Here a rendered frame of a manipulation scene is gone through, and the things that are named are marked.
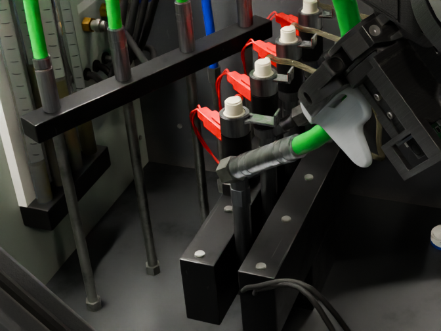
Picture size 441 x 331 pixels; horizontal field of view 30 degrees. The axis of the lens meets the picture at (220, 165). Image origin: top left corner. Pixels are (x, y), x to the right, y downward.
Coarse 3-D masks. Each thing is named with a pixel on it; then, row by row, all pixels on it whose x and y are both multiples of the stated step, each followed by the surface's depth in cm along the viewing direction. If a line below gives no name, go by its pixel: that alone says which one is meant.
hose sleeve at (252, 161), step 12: (276, 144) 60; (288, 144) 58; (240, 156) 64; (252, 156) 62; (264, 156) 61; (276, 156) 60; (288, 156) 59; (300, 156) 59; (240, 168) 64; (252, 168) 62; (264, 168) 62
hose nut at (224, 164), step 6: (234, 156) 65; (222, 162) 66; (228, 162) 65; (222, 168) 65; (228, 168) 65; (222, 174) 65; (228, 174) 65; (222, 180) 66; (228, 180) 65; (234, 180) 65; (240, 180) 65
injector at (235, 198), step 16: (224, 128) 75; (240, 128) 75; (224, 144) 76; (240, 144) 75; (256, 176) 78; (240, 192) 79; (240, 208) 80; (240, 224) 81; (240, 240) 82; (240, 256) 83
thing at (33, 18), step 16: (32, 0) 76; (336, 0) 49; (352, 0) 49; (32, 16) 77; (352, 16) 50; (32, 32) 78; (32, 48) 79; (48, 64) 80; (320, 128) 55; (304, 144) 57; (320, 144) 57
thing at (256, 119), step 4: (248, 116) 75; (252, 116) 75; (256, 116) 75; (260, 116) 75; (264, 116) 75; (268, 116) 75; (244, 120) 74; (248, 120) 74; (252, 120) 74; (256, 120) 74; (260, 120) 74; (264, 120) 74; (268, 120) 74; (272, 120) 74; (260, 124) 74; (264, 124) 74; (268, 124) 74; (272, 124) 73
